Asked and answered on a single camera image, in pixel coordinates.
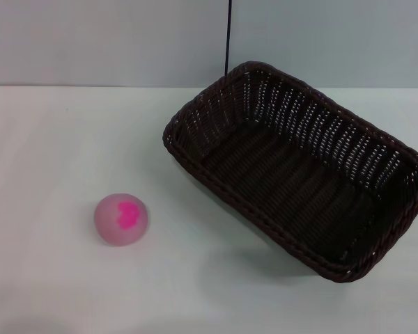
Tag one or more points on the dark brown woven basket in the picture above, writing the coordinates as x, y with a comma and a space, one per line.
285, 181

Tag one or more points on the pink ball with magenta patch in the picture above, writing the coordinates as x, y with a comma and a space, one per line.
108, 222

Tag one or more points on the black vertical wall strip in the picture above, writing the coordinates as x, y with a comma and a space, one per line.
227, 35

